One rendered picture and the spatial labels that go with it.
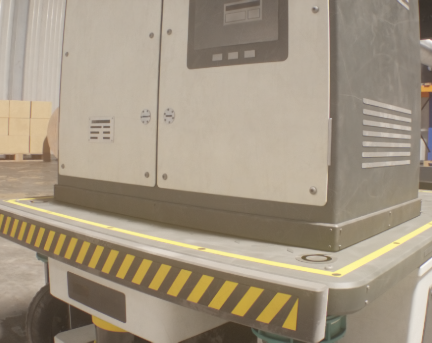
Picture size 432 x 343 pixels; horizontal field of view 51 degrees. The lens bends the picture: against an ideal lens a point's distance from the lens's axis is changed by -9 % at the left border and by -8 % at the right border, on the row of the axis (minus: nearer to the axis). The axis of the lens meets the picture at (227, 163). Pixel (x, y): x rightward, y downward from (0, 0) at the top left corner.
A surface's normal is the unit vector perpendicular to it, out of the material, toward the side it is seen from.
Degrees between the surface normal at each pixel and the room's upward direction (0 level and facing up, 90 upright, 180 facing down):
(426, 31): 90
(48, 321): 92
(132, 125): 90
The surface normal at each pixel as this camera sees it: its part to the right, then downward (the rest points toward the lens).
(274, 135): -0.62, 0.03
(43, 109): 0.65, 0.05
